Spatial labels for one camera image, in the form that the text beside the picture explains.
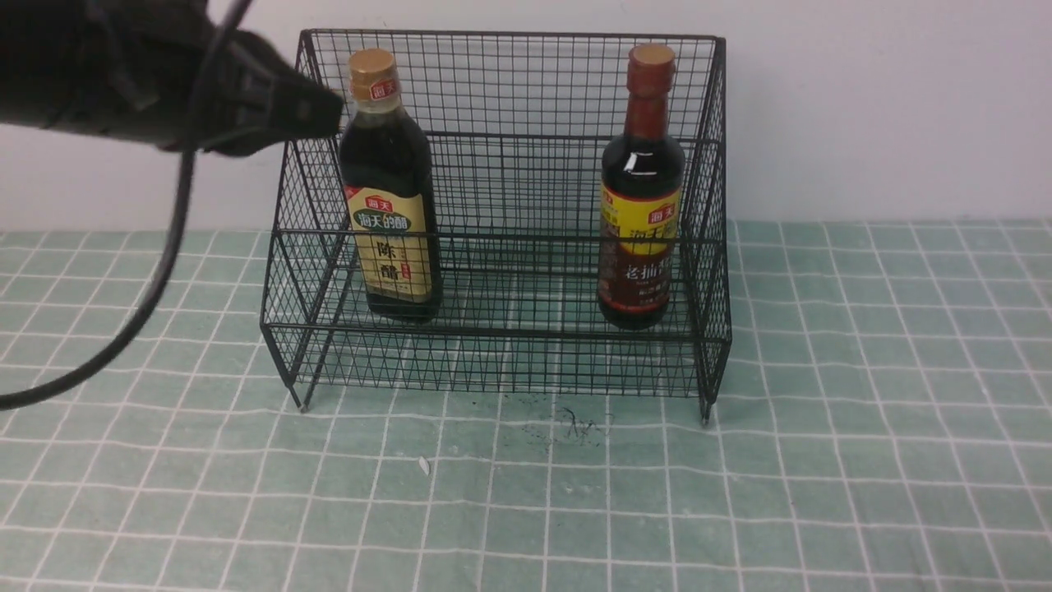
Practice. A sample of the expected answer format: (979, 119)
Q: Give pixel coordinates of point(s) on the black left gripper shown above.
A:
(126, 70)

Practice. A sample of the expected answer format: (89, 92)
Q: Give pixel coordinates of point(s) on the vinegar bottle gold cap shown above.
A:
(385, 166)

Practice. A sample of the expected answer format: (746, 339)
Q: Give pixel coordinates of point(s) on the dark soy sauce bottle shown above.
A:
(640, 197)

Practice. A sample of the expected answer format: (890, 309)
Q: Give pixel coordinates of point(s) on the green checkered tablecloth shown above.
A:
(883, 425)

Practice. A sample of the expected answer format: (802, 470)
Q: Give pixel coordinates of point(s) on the black wire mesh shelf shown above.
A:
(517, 122)

